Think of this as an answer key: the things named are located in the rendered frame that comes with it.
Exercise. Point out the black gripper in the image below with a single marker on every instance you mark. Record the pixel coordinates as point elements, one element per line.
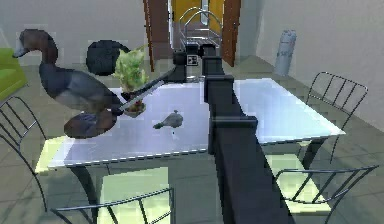
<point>179,68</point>

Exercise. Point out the brown-headed grey duck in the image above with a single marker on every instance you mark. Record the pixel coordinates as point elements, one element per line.
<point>73,86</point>

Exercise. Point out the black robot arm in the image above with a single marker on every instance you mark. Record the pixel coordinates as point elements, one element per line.
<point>240,160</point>

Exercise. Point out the green house plant in pot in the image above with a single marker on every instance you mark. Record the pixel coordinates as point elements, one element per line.
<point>130,70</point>

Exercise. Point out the small grey pear-shaped object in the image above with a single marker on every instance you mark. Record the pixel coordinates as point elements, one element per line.
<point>173,120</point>

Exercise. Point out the brown room door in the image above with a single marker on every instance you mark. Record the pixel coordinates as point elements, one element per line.
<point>231,30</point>
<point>159,30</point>

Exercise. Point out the green sofa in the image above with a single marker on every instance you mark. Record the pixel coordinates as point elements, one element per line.
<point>10,73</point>

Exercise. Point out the glossy white table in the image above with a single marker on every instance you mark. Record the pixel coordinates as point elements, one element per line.
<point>286,110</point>

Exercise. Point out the pale grey cylinder bin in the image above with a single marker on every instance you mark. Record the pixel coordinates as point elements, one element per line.
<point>286,53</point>

